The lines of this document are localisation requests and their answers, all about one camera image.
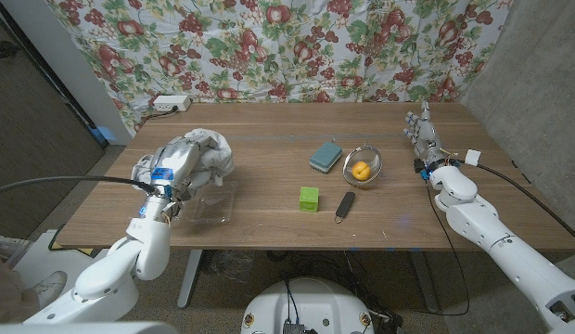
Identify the white sneaker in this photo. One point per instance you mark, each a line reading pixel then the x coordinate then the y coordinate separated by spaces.
pixel 9 248
pixel 51 285

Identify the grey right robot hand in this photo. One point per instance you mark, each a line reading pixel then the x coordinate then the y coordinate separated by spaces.
pixel 429 139

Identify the white floor platform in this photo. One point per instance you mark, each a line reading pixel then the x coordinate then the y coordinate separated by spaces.
pixel 60 260

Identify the clear plastic bag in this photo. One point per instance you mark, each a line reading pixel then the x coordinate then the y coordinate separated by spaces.
pixel 232 265

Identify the orange fruit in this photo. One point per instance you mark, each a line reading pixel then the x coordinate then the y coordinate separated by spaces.
pixel 361 170

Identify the white table leg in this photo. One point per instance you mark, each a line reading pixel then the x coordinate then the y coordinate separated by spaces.
pixel 426 287
pixel 190 278

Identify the clear plastic clamshell container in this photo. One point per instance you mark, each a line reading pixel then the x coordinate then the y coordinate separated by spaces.
pixel 218 209

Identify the black key fob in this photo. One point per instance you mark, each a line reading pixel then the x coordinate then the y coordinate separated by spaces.
pixel 345 204

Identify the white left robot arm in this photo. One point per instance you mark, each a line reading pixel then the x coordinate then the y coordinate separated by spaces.
pixel 111 278

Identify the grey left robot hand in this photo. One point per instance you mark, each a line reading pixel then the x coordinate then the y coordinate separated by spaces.
pixel 176 160

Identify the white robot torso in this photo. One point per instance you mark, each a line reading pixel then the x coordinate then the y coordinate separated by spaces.
pixel 310 306

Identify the teal ribbed sponge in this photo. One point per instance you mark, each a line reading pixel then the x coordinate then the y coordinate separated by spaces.
pixel 325 157

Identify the brown trouser leg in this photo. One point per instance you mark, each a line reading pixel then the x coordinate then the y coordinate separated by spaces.
pixel 9 297

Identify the white power strip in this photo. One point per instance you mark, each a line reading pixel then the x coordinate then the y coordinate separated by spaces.
pixel 169 102

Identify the blue plastic piece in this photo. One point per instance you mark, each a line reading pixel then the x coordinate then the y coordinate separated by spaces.
pixel 104 134

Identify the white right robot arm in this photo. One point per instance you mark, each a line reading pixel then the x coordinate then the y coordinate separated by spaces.
pixel 514 255

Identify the green sticky note block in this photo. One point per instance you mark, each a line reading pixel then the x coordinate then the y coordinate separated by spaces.
pixel 309 199

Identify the grey shirt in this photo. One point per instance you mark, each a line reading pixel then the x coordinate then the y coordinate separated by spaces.
pixel 213 148

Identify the clear glass bowl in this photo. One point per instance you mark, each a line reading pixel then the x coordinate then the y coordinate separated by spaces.
pixel 374 157

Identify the floral fruit print backdrop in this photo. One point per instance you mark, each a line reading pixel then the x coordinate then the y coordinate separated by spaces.
pixel 315 46

